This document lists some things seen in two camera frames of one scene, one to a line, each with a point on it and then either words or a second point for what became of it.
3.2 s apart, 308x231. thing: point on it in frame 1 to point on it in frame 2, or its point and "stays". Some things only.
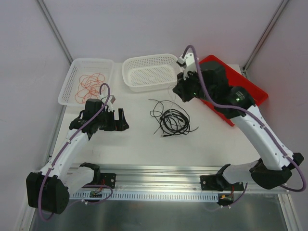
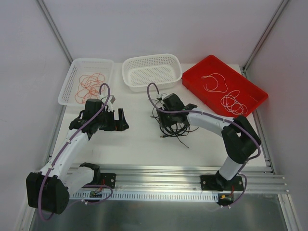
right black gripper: x=184 y=86 to x=164 y=118
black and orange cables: x=173 y=118 stays
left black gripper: x=115 y=121 stays
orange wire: x=90 y=86 stays
